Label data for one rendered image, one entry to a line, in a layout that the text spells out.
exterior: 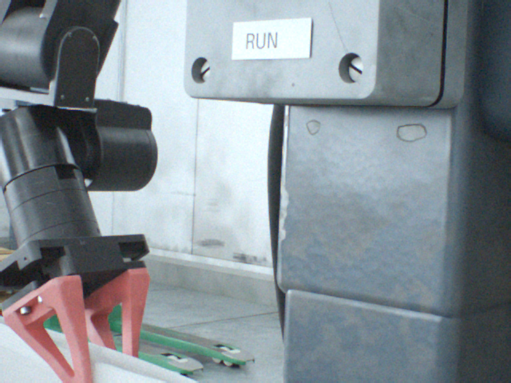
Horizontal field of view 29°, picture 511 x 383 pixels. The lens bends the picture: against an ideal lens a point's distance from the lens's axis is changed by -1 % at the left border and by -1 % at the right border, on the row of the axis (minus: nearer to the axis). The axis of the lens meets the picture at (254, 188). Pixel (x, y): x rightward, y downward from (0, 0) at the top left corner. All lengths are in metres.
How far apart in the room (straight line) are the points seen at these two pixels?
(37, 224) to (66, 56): 0.11
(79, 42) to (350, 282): 0.40
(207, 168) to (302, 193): 7.45
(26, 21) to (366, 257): 0.43
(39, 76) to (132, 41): 7.84
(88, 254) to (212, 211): 7.08
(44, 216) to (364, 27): 0.44
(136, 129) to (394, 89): 0.51
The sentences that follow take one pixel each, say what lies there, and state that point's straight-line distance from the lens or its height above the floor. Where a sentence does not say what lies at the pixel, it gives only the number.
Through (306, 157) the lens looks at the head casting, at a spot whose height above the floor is 1.22.
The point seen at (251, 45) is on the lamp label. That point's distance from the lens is 0.29.
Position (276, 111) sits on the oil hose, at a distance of 0.37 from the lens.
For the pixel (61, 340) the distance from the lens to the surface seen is 0.75.
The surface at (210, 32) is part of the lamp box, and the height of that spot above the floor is 1.26.
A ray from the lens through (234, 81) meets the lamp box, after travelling 0.30.
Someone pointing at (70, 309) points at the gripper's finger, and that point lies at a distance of 0.65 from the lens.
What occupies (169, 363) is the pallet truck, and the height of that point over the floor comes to 0.07.
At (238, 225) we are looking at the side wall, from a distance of 7.56.
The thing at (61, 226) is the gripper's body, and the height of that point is 1.16.
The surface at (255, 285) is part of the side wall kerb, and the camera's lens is 7.41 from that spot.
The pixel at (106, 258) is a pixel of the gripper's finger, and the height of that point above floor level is 1.14.
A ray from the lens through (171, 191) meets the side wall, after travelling 8.09.
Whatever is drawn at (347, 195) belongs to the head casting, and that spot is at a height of 1.21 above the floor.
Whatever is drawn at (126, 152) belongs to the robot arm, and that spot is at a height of 1.21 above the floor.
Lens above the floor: 1.23
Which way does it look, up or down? 3 degrees down
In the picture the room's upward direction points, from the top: 3 degrees clockwise
